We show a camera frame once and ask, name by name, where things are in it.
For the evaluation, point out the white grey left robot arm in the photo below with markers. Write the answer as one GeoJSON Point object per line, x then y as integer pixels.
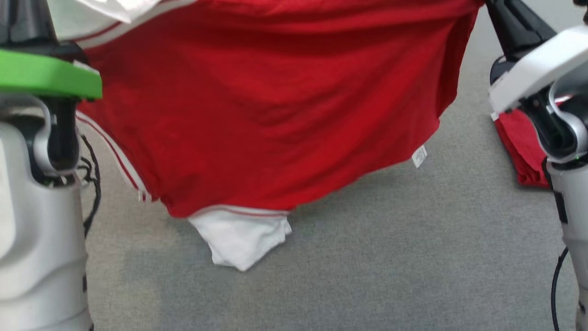
{"type": "Point", "coordinates": [36, 230]}

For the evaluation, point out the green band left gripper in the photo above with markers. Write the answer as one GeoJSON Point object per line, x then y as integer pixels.
{"type": "Point", "coordinates": [46, 73]}

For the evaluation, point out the red white garment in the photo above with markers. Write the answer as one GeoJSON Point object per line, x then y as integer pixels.
{"type": "Point", "coordinates": [521, 147]}
{"type": "Point", "coordinates": [275, 115]}

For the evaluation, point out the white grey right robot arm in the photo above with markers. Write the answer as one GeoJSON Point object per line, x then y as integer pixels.
{"type": "Point", "coordinates": [574, 207]}

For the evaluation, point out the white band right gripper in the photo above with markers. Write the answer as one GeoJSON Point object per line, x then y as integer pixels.
{"type": "Point", "coordinates": [537, 64]}

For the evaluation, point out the folded red white garment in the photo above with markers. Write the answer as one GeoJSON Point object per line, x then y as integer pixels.
{"type": "Point", "coordinates": [521, 147]}

